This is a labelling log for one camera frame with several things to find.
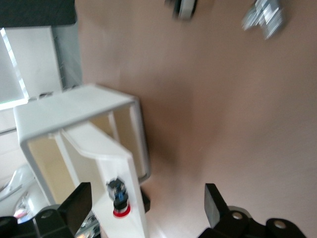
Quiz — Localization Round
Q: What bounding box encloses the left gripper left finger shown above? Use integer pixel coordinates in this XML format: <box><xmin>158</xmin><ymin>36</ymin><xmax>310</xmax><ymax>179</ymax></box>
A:
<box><xmin>33</xmin><ymin>182</ymin><xmax>93</xmax><ymax>238</ymax></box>

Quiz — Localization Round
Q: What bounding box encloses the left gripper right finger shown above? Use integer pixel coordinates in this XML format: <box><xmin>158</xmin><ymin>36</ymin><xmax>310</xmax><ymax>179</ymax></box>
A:
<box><xmin>203</xmin><ymin>182</ymin><xmax>254</xmax><ymax>238</ymax></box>

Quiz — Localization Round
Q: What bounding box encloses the red push button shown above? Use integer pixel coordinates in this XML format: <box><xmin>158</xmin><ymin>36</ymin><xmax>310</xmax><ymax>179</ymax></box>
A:
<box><xmin>106</xmin><ymin>175</ymin><xmax>132</xmax><ymax>219</ymax></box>

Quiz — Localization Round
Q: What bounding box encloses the brown table cover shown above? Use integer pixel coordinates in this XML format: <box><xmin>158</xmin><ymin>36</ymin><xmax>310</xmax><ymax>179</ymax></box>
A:
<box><xmin>74</xmin><ymin>0</ymin><xmax>317</xmax><ymax>238</ymax></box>

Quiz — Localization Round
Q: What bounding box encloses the metal key switch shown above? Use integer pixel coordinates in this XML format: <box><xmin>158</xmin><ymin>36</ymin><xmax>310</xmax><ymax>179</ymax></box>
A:
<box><xmin>241</xmin><ymin>0</ymin><xmax>286</xmax><ymax>41</ymax></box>

